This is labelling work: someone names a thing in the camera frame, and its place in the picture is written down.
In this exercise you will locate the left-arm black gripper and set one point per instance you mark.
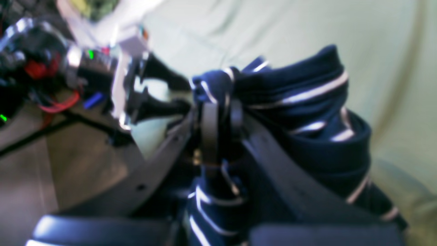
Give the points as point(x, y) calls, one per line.
point(91, 70)

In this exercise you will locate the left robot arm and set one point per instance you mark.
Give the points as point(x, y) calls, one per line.
point(39, 64)

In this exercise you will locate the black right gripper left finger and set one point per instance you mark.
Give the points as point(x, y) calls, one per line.
point(151, 206)

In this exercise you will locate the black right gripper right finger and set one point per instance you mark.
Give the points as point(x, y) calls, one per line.
point(308, 192)

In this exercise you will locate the navy white striped T-shirt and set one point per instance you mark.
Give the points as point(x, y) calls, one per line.
point(306, 100)

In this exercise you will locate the light green table cloth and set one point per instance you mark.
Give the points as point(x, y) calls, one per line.
point(388, 47)

